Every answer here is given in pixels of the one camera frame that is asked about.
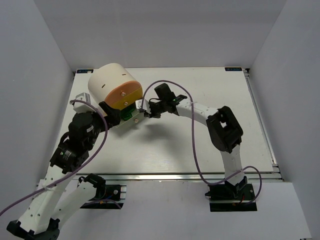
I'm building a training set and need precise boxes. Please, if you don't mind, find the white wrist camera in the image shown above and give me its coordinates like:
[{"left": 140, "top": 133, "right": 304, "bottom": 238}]
[
  {"left": 135, "top": 99, "right": 151, "bottom": 114},
  {"left": 70, "top": 92, "right": 94, "bottom": 114}
]

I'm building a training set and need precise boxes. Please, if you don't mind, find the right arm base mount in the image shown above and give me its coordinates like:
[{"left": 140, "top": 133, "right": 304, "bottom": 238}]
[{"left": 204, "top": 183, "right": 258, "bottom": 213}]

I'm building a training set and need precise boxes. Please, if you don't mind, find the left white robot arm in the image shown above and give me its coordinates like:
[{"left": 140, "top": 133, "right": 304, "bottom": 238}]
[{"left": 6, "top": 101, "right": 121, "bottom": 240}]

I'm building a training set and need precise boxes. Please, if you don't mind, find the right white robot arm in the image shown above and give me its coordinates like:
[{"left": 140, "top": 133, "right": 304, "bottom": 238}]
[{"left": 135, "top": 80, "right": 248, "bottom": 196}]

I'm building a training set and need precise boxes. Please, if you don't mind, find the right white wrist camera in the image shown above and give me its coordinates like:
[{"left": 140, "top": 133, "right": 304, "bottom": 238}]
[{"left": 135, "top": 99, "right": 151, "bottom": 114}]

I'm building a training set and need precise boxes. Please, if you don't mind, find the yellow drawer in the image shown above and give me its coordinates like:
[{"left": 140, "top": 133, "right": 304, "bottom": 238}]
[{"left": 110, "top": 87, "right": 143, "bottom": 110}]

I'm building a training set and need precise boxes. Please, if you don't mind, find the orange top drawer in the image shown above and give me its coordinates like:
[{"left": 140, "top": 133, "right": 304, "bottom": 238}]
[{"left": 104, "top": 80, "right": 143, "bottom": 110}]

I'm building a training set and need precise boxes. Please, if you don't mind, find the green curved lego brick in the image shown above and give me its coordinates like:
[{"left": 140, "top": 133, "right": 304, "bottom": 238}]
[{"left": 120, "top": 106, "right": 135, "bottom": 121}]

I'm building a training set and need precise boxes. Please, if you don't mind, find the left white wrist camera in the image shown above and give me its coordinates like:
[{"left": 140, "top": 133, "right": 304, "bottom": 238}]
[{"left": 70, "top": 92, "right": 94, "bottom": 114}]

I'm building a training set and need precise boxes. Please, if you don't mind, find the cream round drawer cabinet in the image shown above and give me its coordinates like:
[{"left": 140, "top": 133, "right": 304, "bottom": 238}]
[{"left": 87, "top": 63, "right": 137, "bottom": 103}]

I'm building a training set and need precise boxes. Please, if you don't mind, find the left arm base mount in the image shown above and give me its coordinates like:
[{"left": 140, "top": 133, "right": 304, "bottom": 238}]
[{"left": 77, "top": 173, "right": 127, "bottom": 210}]

